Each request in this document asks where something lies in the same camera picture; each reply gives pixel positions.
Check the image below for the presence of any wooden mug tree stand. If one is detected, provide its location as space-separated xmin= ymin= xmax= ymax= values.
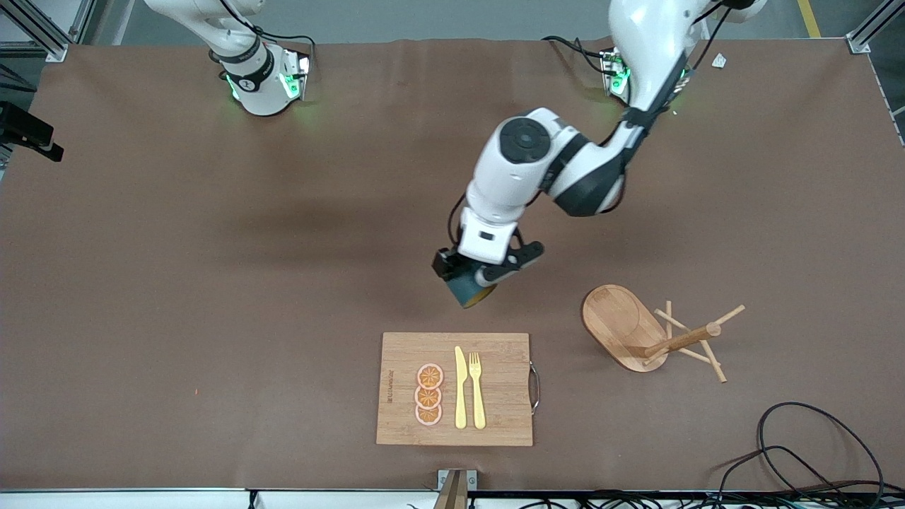
xmin=581 ymin=284 xmax=747 ymax=384

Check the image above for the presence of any black trailing cable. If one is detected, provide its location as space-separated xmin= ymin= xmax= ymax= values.
xmin=707 ymin=444 xmax=905 ymax=509

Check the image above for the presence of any dark teal ribbed mug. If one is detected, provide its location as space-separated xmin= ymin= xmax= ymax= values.
xmin=445 ymin=272 xmax=497 ymax=310

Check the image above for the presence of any yellow plastic knife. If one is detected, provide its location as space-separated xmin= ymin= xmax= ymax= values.
xmin=454 ymin=346 xmax=468 ymax=430

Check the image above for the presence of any black looped cable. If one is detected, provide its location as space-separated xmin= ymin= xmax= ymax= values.
xmin=757 ymin=402 xmax=886 ymax=496

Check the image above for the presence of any black right arm base cable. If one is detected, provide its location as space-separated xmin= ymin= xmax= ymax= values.
xmin=255 ymin=25 xmax=317 ymax=71

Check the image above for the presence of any bamboo cutting board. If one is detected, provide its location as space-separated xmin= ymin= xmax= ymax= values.
xmin=376 ymin=332 xmax=533 ymax=447

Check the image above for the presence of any yellow plastic fork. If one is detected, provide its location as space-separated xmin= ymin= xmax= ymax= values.
xmin=469 ymin=351 xmax=487 ymax=431

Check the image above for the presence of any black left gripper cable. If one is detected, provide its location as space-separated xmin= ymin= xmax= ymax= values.
xmin=447 ymin=194 xmax=469 ymax=250

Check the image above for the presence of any aluminium frame profile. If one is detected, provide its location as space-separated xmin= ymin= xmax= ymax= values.
xmin=0 ymin=0 xmax=96 ymax=63
xmin=845 ymin=0 xmax=905 ymax=55

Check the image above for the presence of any white table edge rail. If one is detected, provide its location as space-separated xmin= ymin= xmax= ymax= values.
xmin=0 ymin=489 xmax=905 ymax=509

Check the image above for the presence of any metal bracket with wooden strut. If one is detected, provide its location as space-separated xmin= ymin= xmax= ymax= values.
xmin=433 ymin=469 xmax=479 ymax=509

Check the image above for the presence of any black arm base cable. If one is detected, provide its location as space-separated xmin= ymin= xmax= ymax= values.
xmin=255 ymin=25 xmax=317 ymax=71
xmin=541 ymin=34 xmax=612 ymax=77

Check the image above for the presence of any black left arm base cable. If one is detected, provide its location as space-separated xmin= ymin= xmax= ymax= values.
xmin=541 ymin=34 xmax=612 ymax=77

